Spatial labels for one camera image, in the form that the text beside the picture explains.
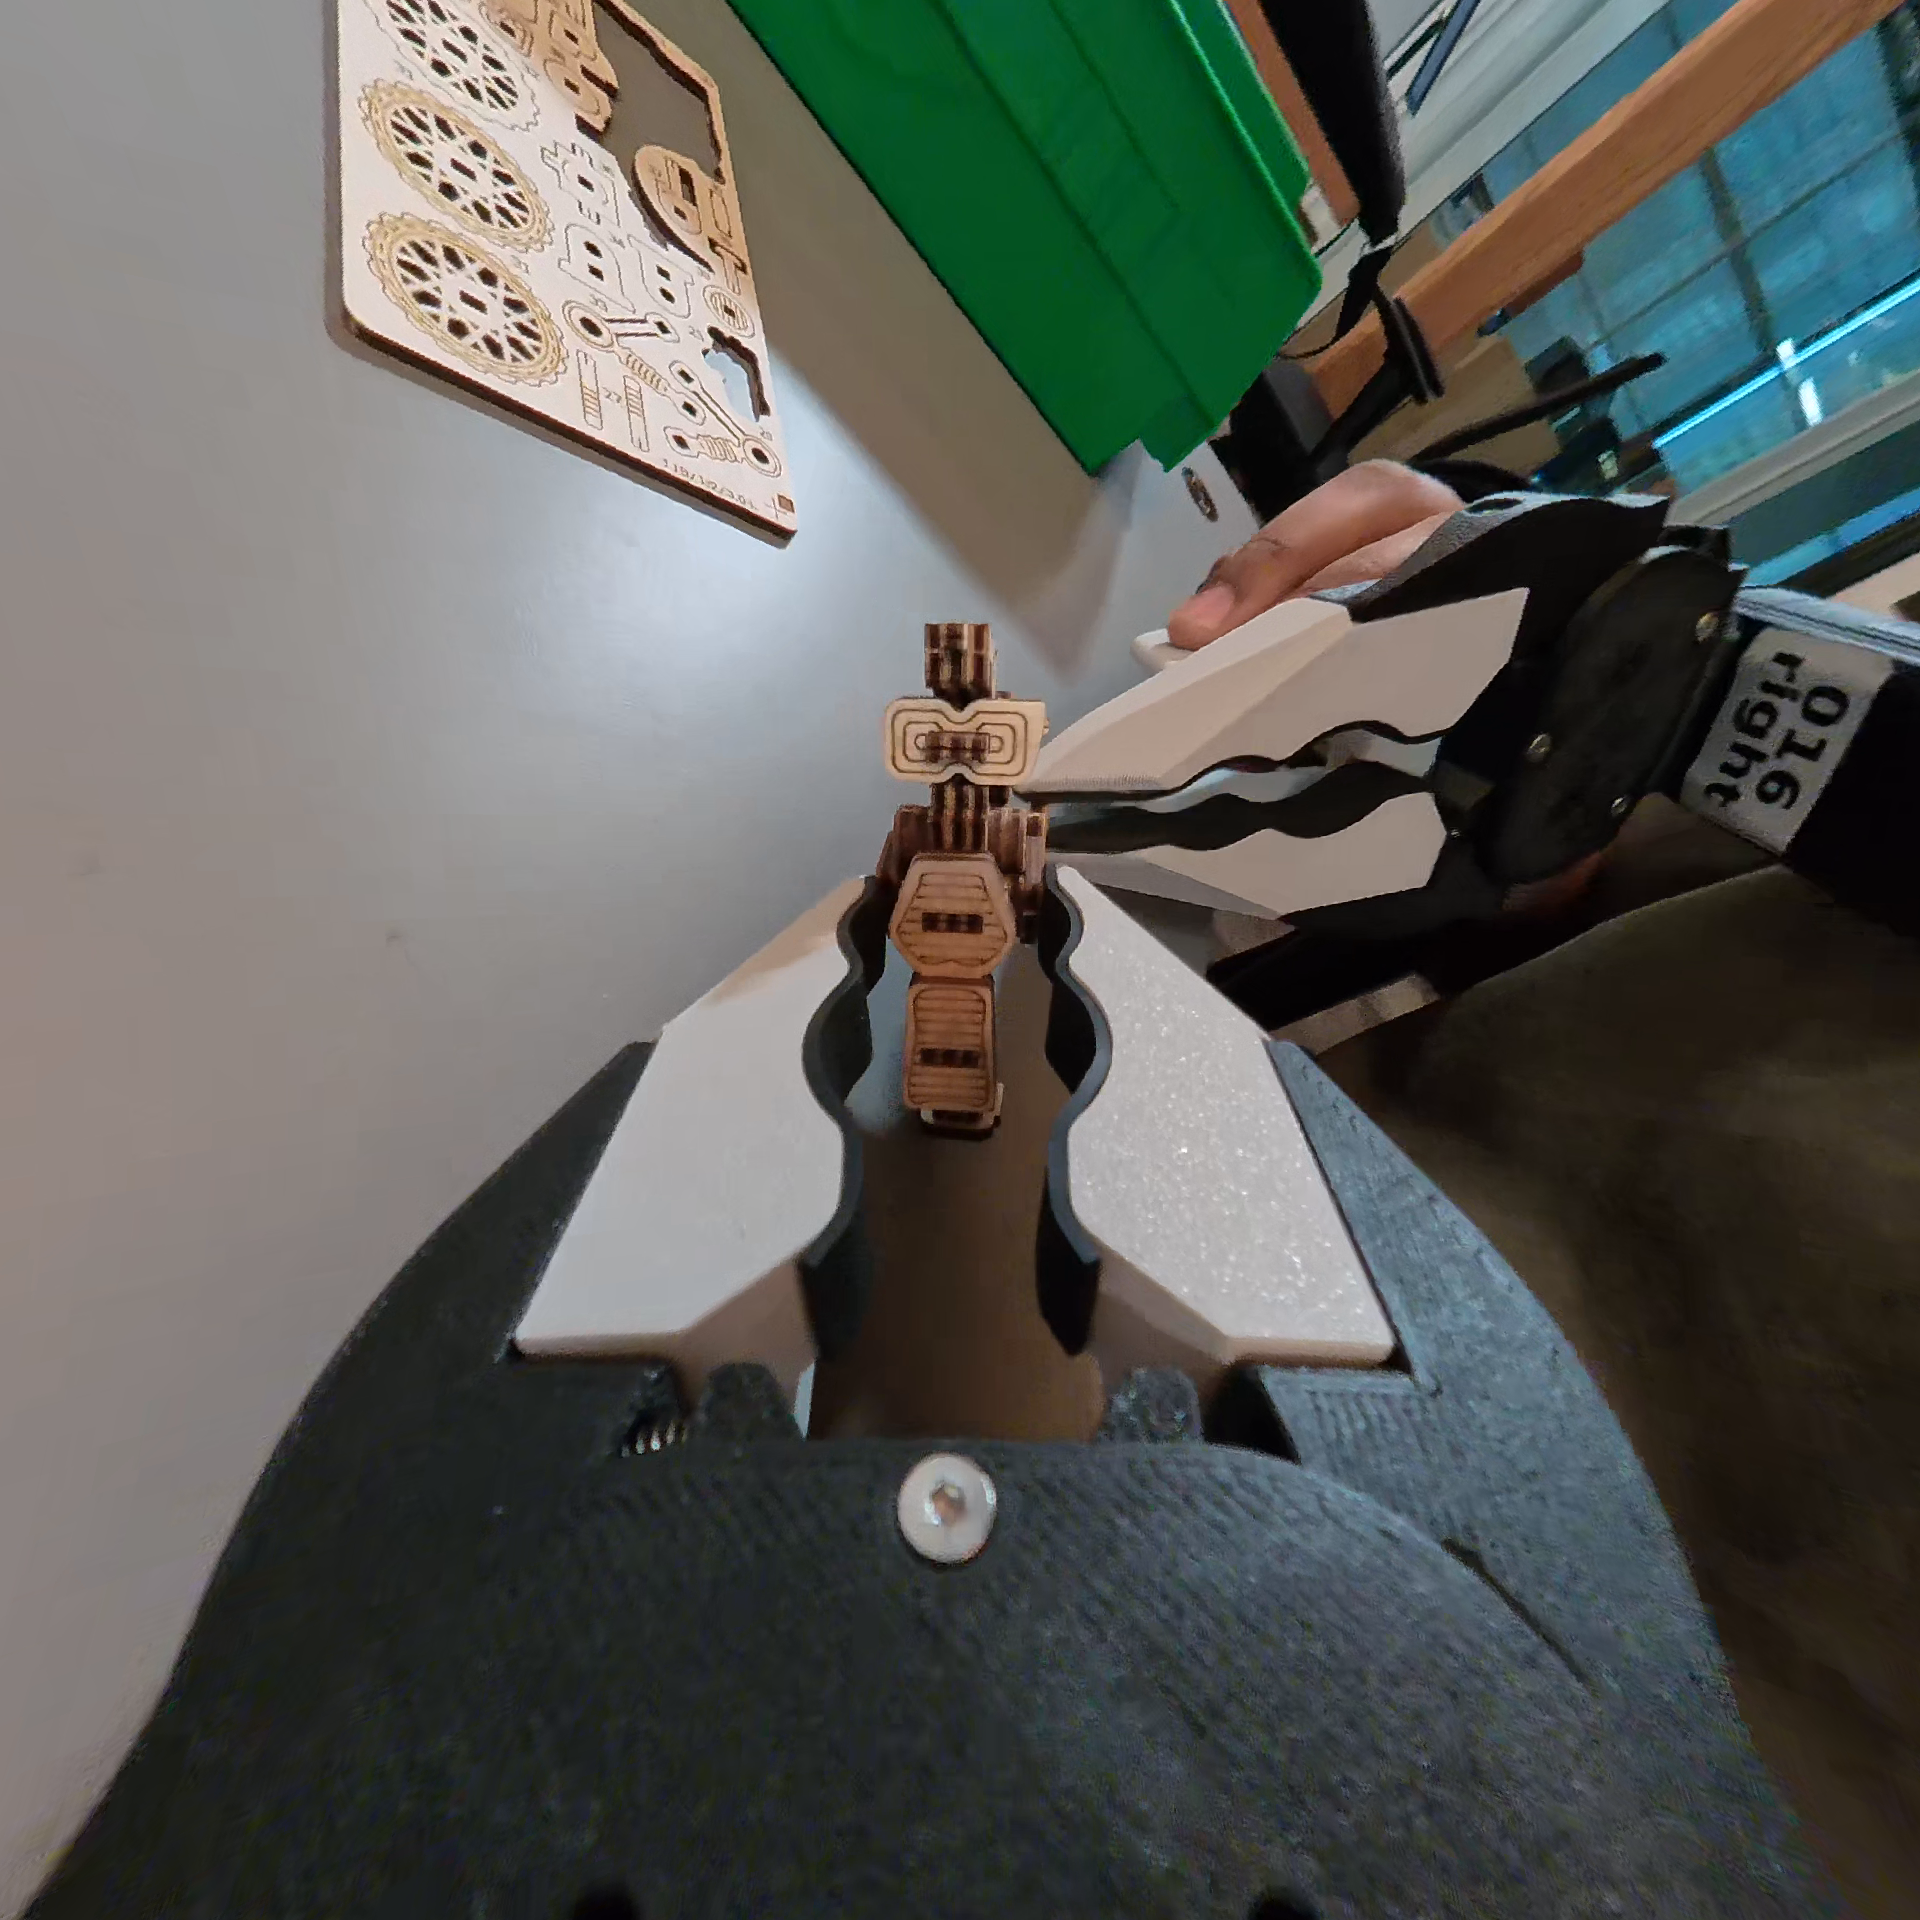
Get person's olive trousers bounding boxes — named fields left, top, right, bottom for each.
left=1218, top=861, right=1920, bottom=1920

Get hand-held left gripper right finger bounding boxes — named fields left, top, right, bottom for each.
left=1031, top=868, right=1401, bottom=1370

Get person's right hand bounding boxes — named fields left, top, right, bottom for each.
left=1167, top=458, right=1467, bottom=649

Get green plastic bin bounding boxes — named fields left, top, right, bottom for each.
left=729, top=0, right=1326, bottom=476

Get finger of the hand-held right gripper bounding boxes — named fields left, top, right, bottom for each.
left=1023, top=584, right=1535, bottom=800
left=1049, top=759, right=1452, bottom=920

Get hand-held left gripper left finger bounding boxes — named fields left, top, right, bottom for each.
left=515, top=874, right=873, bottom=1395

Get laser-cut wooden puzzle sheet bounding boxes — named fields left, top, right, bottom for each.
left=335, top=0, right=802, bottom=542

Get wooden railing beam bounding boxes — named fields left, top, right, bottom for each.
left=1317, top=0, right=1880, bottom=419

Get small wooden puzzle model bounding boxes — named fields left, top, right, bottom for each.
left=873, top=618, right=1053, bottom=1136

